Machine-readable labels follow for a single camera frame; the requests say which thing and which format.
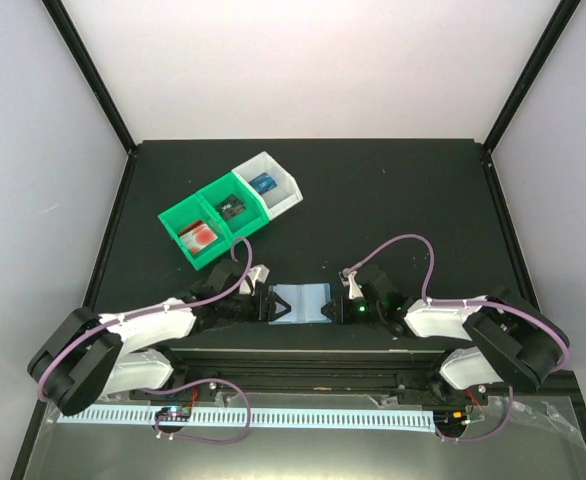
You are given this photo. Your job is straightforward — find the white plastic bin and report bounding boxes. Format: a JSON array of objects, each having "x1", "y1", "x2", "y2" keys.
[{"x1": 231, "y1": 151, "x2": 303, "y2": 221}]

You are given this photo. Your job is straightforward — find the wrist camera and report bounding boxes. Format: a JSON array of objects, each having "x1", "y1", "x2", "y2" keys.
[
  {"x1": 238, "y1": 264, "x2": 270, "y2": 296},
  {"x1": 339, "y1": 269, "x2": 364, "y2": 300}
]

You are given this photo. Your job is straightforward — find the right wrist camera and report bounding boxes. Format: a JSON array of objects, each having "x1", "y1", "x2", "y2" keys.
[{"x1": 339, "y1": 269, "x2": 364, "y2": 300}]

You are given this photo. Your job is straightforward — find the blue card holder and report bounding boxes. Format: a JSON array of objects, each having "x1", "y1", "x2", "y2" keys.
[{"x1": 269, "y1": 283, "x2": 331, "y2": 325}]

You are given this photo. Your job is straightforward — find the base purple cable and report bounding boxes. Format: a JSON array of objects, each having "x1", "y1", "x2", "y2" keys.
[
  {"x1": 435, "y1": 384, "x2": 515, "y2": 445},
  {"x1": 147, "y1": 377, "x2": 252, "y2": 445}
]

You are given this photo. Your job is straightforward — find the green end plastic bin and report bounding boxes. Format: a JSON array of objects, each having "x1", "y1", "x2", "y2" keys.
[{"x1": 158, "y1": 193, "x2": 232, "y2": 271}]

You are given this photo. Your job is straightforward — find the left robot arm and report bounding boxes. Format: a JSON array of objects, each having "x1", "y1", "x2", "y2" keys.
[{"x1": 27, "y1": 260, "x2": 292, "y2": 416}]

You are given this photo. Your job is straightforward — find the green middle plastic bin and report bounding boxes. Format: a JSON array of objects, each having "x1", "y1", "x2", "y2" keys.
[{"x1": 196, "y1": 173, "x2": 269, "y2": 243}]

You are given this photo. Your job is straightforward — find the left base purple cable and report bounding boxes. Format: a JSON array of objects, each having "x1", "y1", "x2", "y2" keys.
[{"x1": 147, "y1": 377, "x2": 252, "y2": 445}]

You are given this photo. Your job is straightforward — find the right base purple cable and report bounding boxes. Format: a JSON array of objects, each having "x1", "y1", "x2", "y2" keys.
[{"x1": 435, "y1": 384, "x2": 515, "y2": 445}]

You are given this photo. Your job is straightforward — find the black frame post right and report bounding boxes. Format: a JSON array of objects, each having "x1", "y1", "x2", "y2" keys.
[{"x1": 483, "y1": 0, "x2": 581, "y2": 154}]

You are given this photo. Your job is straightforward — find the black frame post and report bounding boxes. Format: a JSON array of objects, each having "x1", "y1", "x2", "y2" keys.
[
  {"x1": 41, "y1": 0, "x2": 137, "y2": 154},
  {"x1": 483, "y1": 0, "x2": 581, "y2": 154}
]

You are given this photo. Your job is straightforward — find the white slotted cable duct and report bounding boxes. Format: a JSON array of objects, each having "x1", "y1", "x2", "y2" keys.
[{"x1": 57, "y1": 405, "x2": 435, "y2": 433}]

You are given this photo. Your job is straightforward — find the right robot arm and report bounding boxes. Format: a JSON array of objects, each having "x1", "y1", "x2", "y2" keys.
[{"x1": 320, "y1": 265, "x2": 570, "y2": 403}]

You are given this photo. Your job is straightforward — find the black frame post left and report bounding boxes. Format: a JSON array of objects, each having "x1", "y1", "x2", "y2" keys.
[{"x1": 41, "y1": 0, "x2": 137, "y2": 154}]

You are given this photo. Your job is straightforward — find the blue card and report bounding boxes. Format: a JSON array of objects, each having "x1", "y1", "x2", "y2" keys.
[{"x1": 249, "y1": 172, "x2": 277, "y2": 195}]

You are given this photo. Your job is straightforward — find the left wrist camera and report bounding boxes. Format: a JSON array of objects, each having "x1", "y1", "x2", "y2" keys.
[{"x1": 238, "y1": 264, "x2": 270, "y2": 296}]

